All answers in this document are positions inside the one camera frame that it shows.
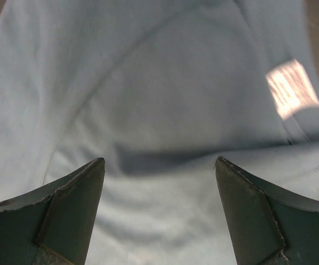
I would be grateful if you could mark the grey-blue t shirt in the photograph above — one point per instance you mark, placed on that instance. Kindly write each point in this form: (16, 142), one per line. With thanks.
(160, 90)

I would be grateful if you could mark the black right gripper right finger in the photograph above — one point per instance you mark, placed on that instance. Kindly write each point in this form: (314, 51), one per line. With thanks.
(267, 223)

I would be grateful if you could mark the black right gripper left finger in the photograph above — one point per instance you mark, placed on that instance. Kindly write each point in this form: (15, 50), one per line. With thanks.
(52, 224)

